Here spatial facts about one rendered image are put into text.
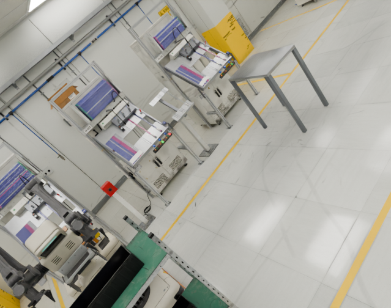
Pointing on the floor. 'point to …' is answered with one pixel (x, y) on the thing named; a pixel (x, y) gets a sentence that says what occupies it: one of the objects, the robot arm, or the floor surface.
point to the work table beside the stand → (275, 59)
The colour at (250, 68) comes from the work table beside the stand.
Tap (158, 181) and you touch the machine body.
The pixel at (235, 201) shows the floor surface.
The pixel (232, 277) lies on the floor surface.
